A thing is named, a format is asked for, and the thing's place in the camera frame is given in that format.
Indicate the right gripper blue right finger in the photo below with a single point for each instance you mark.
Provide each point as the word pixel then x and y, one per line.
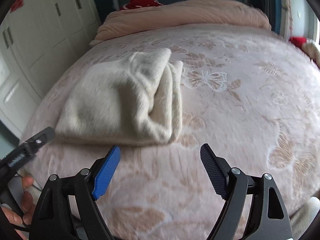
pixel 218 170

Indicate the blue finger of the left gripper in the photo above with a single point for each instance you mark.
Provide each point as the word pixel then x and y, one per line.
pixel 33 144

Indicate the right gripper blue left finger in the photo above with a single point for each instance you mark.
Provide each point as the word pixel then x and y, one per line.
pixel 103 170

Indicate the cream fuzzy sweater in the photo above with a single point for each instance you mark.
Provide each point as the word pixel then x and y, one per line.
pixel 135 100

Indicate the red and cream clothes pile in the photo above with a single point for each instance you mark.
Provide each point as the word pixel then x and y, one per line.
pixel 308 47

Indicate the left hand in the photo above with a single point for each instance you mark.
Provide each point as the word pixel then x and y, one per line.
pixel 18 186

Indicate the pink floral bed blanket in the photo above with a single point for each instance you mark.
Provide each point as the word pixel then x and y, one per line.
pixel 249 94

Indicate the white wardrobe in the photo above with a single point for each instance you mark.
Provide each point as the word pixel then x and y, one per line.
pixel 40 40

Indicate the pink folded duvet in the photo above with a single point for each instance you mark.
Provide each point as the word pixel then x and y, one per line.
pixel 127 22

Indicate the window with red decals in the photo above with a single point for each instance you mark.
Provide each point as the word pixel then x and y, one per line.
pixel 298 19

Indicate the red pillow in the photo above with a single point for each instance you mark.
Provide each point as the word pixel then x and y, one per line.
pixel 136 4

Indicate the dark blue curtain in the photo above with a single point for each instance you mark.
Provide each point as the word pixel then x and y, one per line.
pixel 272 8

